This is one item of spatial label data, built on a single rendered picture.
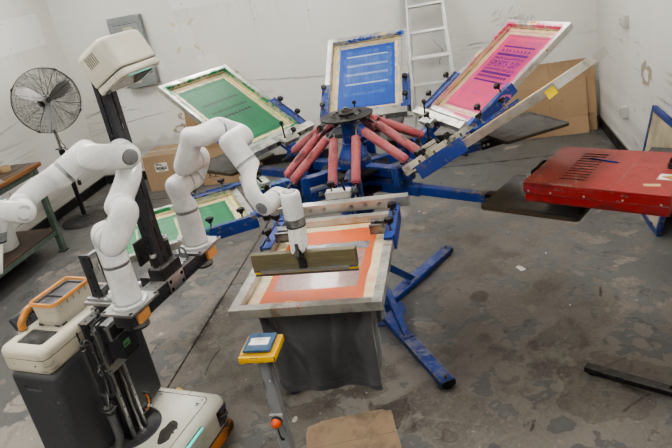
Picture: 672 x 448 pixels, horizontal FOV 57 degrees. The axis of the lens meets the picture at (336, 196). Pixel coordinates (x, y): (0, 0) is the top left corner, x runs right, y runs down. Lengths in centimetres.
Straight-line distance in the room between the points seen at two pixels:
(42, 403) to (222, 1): 498
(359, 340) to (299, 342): 24
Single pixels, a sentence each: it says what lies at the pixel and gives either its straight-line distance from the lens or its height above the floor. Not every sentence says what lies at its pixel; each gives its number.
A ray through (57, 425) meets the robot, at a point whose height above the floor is 53.
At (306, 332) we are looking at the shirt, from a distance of 245.
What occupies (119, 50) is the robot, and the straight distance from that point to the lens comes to 213.
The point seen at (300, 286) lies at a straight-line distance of 247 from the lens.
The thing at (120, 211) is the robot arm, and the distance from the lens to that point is 210.
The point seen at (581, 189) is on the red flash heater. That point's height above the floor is 110.
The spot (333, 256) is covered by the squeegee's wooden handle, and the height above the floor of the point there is 112.
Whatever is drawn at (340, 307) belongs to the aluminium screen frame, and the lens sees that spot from 224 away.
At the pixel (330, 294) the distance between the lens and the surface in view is 238.
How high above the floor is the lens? 214
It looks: 21 degrees down
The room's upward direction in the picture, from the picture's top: 11 degrees counter-clockwise
